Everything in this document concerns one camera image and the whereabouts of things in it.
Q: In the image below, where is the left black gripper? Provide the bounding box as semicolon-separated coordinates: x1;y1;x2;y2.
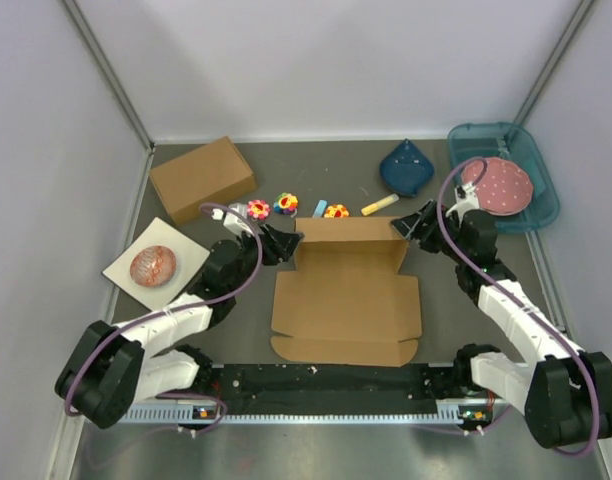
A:
229;222;303;293

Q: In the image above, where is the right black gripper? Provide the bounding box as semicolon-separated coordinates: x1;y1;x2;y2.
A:
391;199;470;264

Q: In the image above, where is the brown cardboard box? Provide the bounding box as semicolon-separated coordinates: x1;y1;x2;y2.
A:
271;217;422;367
149;136;257;226

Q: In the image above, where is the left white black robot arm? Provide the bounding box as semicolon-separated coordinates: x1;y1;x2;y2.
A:
54;224;303;429

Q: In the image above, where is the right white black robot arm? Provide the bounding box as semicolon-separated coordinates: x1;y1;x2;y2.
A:
391;200;612;449

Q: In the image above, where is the closed brown cardboard box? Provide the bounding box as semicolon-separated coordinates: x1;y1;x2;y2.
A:
149;136;257;226

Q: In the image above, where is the yellow highlighter pen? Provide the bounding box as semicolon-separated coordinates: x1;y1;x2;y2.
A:
361;194;399;216

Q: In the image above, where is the pink plush flower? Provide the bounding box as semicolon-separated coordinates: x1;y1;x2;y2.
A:
246;200;271;221

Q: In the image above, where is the rainbow plush flower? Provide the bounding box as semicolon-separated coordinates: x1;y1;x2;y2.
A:
273;192;299;215

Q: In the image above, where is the light blue highlighter pen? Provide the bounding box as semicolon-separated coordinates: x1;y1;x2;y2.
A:
312;200;328;218

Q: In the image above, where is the dark blue teardrop dish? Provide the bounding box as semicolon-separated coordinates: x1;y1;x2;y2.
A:
379;139;435;197

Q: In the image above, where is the orange plush flower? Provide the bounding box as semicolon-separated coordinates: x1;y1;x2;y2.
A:
323;204;350;218

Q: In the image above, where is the pink polka dot plate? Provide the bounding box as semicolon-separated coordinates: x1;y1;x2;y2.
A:
461;157;534;216

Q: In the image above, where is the teal transparent plastic bin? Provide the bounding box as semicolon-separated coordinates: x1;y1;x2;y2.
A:
448;122;560;234

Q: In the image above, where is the white square board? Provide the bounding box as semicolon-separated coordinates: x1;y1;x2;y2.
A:
102;218;209;310

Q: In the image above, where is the red patterned bowl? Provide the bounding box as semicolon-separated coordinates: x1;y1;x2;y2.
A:
129;245;177;288

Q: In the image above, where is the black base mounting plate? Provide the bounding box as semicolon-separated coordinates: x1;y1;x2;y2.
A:
155;362;492;417

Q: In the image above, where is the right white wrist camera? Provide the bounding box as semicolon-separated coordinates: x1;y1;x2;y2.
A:
446;182;480;220

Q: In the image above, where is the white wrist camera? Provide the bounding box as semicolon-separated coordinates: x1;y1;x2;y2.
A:
211;203;252;236
446;182;480;220

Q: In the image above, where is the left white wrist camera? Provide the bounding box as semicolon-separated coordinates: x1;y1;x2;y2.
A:
211;203;252;236

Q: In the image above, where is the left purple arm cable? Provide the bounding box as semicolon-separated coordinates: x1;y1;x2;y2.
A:
64;201;265;435

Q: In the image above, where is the grey slotted cable duct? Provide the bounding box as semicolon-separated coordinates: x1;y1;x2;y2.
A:
119;400;492;426

